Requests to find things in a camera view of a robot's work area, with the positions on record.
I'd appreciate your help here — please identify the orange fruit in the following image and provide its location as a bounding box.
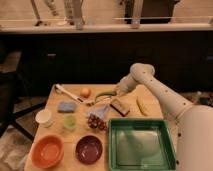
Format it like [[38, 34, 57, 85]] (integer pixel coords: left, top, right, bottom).
[[80, 88, 91, 98]]

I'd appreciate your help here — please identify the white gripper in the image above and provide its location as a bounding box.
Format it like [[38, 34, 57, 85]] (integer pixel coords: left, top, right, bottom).
[[115, 79, 130, 96]]

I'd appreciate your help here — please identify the bag of red grapes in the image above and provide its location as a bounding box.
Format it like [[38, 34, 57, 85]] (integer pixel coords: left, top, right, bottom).
[[87, 105, 109, 131]]

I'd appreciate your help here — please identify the green plastic cup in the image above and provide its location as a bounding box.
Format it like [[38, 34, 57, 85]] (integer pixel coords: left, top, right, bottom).
[[63, 116, 76, 131]]

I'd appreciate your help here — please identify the white cup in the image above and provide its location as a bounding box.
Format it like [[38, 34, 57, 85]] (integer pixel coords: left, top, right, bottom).
[[35, 109, 53, 127]]

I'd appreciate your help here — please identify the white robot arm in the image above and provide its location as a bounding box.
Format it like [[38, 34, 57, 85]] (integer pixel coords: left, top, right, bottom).
[[116, 63, 213, 171]]

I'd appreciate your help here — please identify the black chair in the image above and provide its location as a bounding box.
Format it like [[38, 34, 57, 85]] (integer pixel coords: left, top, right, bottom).
[[0, 51, 46, 141]]

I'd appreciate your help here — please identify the green plastic tray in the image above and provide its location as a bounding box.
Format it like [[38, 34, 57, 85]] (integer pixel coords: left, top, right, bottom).
[[108, 119, 176, 171]]

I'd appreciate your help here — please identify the blue sponge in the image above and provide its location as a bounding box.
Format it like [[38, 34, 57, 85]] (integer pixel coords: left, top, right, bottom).
[[57, 102, 77, 113]]

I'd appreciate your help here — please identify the purple bowl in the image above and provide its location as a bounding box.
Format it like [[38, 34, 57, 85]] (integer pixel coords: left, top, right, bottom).
[[75, 135, 103, 165]]

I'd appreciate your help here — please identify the metal spoon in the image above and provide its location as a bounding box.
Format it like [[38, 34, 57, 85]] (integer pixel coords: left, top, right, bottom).
[[85, 96, 111, 106]]

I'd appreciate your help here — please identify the orange bowl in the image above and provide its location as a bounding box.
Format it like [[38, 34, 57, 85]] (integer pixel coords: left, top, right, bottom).
[[31, 135, 64, 169]]

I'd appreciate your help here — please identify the yellow banana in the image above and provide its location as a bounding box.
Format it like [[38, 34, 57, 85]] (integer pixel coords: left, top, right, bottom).
[[136, 97, 149, 116]]

